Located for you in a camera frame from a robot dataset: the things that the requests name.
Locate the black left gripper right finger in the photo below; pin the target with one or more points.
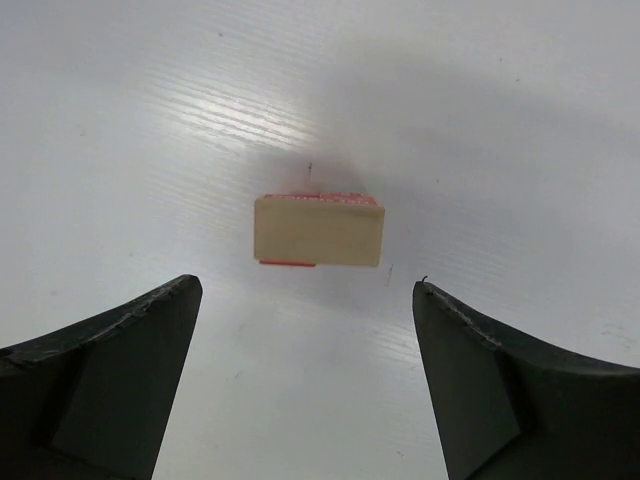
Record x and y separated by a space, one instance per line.
511 406

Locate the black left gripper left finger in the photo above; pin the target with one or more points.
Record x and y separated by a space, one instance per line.
92 400

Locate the natural wood block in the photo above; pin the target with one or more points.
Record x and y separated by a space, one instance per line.
337 233

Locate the red cube block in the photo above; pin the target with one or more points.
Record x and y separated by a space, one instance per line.
271 226
348 198

